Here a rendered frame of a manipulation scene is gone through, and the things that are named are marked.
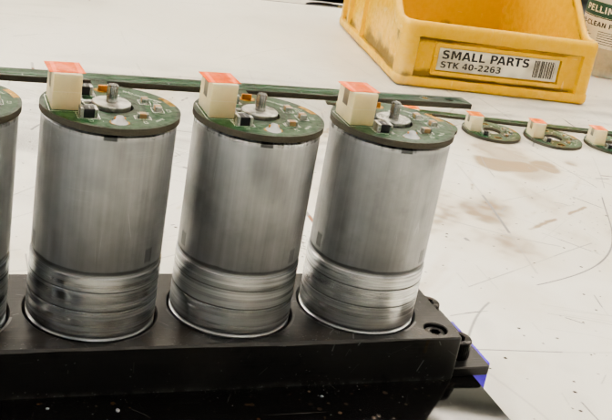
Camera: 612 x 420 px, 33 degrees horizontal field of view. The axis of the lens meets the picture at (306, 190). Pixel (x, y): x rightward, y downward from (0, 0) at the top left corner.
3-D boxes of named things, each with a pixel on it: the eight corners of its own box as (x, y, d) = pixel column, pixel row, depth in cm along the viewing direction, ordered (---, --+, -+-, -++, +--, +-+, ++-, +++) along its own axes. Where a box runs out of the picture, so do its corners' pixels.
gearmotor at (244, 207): (297, 373, 21) (342, 134, 19) (178, 379, 20) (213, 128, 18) (262, 313, 23) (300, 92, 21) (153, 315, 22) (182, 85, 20)
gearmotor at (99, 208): (160, 380, 20) (194, 127, 18) (27, 385, 19) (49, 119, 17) (137, 316, 22) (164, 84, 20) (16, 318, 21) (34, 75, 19)
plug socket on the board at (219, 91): (248, 120, 19) (253, 86, 19) (202, 117, 19) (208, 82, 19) (236, 107, 20) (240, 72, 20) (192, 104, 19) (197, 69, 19)
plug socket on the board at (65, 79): (95, 112, 18) (98, 76, 18) (45, 109, 18) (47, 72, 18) (88, 97, 19) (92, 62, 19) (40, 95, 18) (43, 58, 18)
